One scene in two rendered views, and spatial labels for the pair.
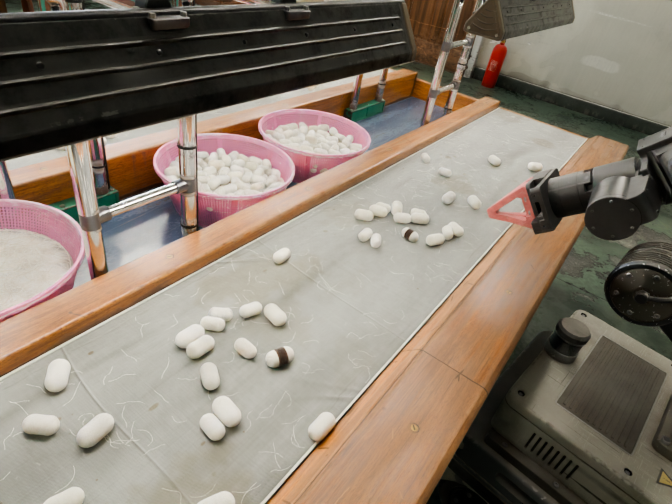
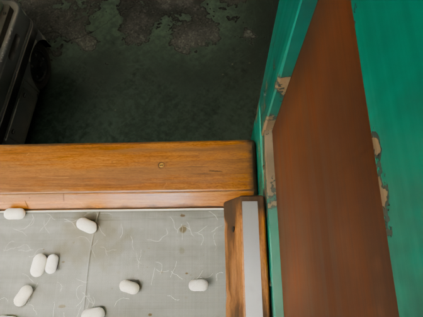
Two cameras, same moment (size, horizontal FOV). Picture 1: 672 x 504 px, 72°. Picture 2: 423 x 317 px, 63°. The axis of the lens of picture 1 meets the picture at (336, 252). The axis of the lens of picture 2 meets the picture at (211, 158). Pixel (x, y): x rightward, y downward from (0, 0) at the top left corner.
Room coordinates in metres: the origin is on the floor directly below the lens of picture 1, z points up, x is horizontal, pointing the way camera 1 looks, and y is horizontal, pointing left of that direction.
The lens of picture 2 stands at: (0.02, 0.24, 1.35)
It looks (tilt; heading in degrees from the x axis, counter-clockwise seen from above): 73 degrees down; 246
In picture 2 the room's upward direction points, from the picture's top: 7 degrees counter-clockwise
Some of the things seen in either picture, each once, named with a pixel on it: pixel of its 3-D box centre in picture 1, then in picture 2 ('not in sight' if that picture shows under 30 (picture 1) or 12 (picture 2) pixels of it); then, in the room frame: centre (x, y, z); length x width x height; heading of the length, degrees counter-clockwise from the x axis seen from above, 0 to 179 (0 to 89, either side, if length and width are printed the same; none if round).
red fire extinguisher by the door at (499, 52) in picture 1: (496, 61); not in sight; (5.04, -1.19, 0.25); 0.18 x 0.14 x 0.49; 153
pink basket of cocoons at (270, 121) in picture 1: (312, 148); not in sight; (1.05, 0.10, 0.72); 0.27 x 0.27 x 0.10
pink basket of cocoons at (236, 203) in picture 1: (226, 183); not in sight; (0.81, 0.24, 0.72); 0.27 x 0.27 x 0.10
